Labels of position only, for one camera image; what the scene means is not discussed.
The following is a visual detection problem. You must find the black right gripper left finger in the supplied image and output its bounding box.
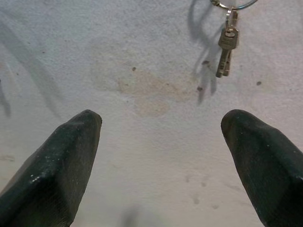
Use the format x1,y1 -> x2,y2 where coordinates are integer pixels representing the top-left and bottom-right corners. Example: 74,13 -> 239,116
0,109 -> 103,227

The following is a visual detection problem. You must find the brass key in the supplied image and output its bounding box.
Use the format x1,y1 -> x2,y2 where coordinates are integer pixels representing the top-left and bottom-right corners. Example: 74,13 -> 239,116
222,28 -> 240,77
215,27 -> 240,79

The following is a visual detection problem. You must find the large thin wire key ring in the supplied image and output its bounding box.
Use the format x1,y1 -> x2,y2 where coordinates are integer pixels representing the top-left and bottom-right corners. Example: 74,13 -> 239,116
210,0 -> 258,11

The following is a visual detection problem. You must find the small silver split ring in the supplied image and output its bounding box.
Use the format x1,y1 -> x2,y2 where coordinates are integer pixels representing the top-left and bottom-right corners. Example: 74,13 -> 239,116
224,6 -> 235,34

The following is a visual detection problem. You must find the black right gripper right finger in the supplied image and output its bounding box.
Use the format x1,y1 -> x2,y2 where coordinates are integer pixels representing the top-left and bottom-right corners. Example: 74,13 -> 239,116
221,109 -> 303,227

